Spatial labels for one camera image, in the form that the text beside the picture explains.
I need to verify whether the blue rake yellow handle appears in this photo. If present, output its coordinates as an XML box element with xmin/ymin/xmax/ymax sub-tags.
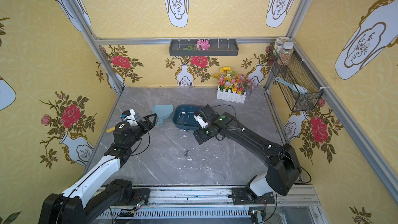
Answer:
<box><xmin>106</xmin><ymin>127</ymin><xmax>116</xmax><ymax>133</ymax></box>

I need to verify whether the light blue dustpan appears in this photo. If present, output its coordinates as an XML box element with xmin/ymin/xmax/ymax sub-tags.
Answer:
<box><xmin>152</xmin><ymin>104</ymin><xmax>174</xmax><ymax>126</ymax></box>

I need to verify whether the pink flower on shelf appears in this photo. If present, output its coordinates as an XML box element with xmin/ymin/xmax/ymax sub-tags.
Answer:
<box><xmin>195</xmin><ymin>39</ymin><xmax>211</xmax><ymax>50</ymax></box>

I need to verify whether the white fence flower box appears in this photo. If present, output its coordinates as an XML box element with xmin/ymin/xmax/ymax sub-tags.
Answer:
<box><xmin>212</xmin><ymin>66</ymin><xmax>255</xmax><ymax>104</ymax></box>

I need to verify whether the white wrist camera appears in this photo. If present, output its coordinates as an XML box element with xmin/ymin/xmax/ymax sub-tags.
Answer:
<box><xmin>121</xmin><ymin>109</ymin><xmax>138</xmax><ymax>126</ymax></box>
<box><xmin>194</xmin><ymin>115</ymin><xmax>208</xmax><ymax>129</ymax></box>

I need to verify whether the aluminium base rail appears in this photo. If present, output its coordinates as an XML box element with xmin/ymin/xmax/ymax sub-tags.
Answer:
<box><xmin>49</xmin><ymin>185</ymin><xmax>330</xmax><ymax>224</ymax></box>

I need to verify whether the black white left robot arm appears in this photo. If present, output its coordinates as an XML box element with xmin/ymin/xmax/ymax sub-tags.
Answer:
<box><xmin>38</xmin><ymin>114</ymin><xmax>157</xmax><ymax>224</ymax></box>

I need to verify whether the light blue brush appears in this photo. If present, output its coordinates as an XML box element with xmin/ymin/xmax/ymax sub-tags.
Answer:
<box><xmin>275</xmin><ymin>77</ymin><xmax>308</xmax><ymax>94</ymax></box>

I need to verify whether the teal plastic storage box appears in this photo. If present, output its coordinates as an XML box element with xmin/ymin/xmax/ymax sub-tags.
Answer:
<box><xmin>173</xmin><ymin>105</ymin><xmax>202</xmax><ymax>131</ymax></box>

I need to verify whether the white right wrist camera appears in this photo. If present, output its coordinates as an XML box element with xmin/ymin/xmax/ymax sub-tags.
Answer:
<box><xmin>194</xmin><ymin>115</ymin><xmax>208</xmax><ymax>129</ymax></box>

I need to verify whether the black wire mesh basket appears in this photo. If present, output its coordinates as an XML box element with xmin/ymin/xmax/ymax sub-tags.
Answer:
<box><xmin>267</xmin><ymin>43</ymin><xmax>323</xmax><ymax>112</ymax></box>

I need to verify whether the dark wall shelf tray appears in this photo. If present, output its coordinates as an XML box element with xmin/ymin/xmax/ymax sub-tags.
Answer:
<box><xmin>169</xmin><ymin>38</ymin><xmax>239</xmax><ymax>57</ymax></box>

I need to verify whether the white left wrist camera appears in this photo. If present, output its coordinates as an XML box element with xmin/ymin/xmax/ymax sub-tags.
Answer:
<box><xmin>121</xmin><ymin>109</ymin><xmax>138</xmax><ymax>126</ymax></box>

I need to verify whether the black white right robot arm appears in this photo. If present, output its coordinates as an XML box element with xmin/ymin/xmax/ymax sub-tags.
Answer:
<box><xmin>193</xmin><ymin>105</ymin><xmax>302</xmax><ymax>197</ymax></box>

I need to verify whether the glass jar white lid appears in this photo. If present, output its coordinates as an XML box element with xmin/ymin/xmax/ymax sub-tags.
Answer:
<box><xmin>273</xmin><ymin>37</ymin><xmax>292</xmax><ymax>55</ymax></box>

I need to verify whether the spice jar white lid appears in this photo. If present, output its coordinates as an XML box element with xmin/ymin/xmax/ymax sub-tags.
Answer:
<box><xmin>277</xmin><ymin>41</ymin><xmax>294</xmax><ymax>65</ymax></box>

